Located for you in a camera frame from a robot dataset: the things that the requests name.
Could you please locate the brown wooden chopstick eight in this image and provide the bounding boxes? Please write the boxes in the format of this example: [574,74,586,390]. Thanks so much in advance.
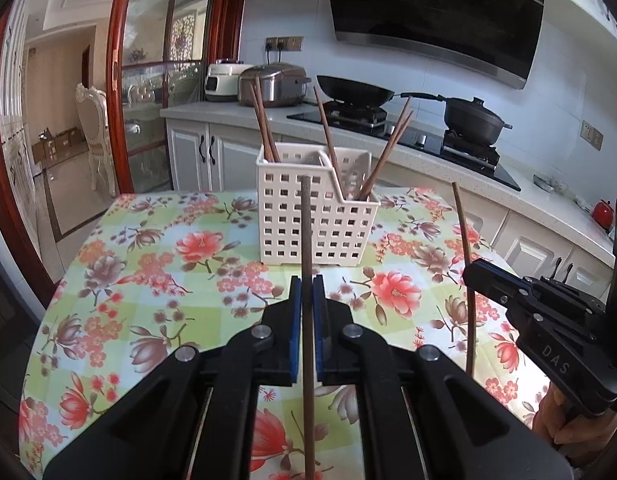
[451,182,476,377]

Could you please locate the brown wooden chopstick six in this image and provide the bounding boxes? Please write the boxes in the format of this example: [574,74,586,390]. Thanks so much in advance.
[357,110,413,202]

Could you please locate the brown wooden chopstick four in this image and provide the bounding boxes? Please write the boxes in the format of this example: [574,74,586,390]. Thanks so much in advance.
[356,98,413,202]

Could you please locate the brown wooden chopstick two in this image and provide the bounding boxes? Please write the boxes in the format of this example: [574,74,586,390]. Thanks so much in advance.
[254,76,280,162]

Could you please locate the brown wooden chopstick one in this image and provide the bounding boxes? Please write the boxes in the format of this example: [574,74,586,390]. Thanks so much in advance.
[251,82,276,162]

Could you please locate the brown wooden chopstick three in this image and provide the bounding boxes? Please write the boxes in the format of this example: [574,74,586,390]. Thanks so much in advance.
[313,87,342,188]

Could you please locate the person's right hand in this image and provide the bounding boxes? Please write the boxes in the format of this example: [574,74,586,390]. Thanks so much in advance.
[532,384,617,466]

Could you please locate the small metal dish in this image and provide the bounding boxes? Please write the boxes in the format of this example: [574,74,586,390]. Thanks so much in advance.
[533,174,555,193]

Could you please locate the red small kettle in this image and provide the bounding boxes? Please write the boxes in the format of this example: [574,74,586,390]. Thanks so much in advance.
[590,200,614,232]

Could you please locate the floral tablecloth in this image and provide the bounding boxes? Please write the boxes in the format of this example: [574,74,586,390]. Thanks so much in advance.
[19,185,548,479]

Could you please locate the black glass gas stove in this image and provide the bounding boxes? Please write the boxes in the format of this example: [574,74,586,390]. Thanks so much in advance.
[286,102,523,193]

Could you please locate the black lidded pot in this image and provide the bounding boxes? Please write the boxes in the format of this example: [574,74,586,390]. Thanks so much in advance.
[444,98,512,146]

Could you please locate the white perforated utensil basket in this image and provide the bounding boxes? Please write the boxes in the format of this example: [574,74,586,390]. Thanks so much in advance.
[256,143,379,266]

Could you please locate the black wok pan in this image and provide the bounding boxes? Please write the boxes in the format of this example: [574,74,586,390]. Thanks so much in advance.
[317,75,446,110]

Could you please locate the white lower cabinets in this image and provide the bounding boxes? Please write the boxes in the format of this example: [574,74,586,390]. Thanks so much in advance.
[165,116,617,302]

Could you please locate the white cabinets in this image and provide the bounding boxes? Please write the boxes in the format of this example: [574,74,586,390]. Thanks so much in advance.
[165,116,617,302]
[545,0,617,52]

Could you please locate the black range hood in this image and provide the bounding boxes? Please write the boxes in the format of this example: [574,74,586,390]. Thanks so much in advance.
[330,0,545,90]

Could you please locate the white upper cabinets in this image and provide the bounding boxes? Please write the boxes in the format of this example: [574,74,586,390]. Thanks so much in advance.
[545,0,617,52]

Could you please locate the silver rice cooker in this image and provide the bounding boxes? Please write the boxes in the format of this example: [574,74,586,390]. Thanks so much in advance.
[238,63,311,107]

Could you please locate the cardboard boxes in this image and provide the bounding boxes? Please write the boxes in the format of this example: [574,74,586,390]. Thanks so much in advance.
[32,127,87,164]

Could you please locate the white ornate dining chair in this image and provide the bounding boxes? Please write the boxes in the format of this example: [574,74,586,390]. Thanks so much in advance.
[75,82,116,198]

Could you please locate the white pressure cooker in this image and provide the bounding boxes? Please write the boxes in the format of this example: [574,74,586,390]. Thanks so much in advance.
[204,60,252,102]

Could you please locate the red wooden sliding door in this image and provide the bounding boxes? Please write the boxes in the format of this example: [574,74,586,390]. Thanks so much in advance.
[0,0,248,291]

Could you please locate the right wall socket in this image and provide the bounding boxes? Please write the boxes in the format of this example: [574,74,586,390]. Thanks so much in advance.
[581,120,603,151]

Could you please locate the wall power outlet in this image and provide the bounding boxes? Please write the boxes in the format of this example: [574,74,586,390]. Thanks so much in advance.
[265,36,303,52]

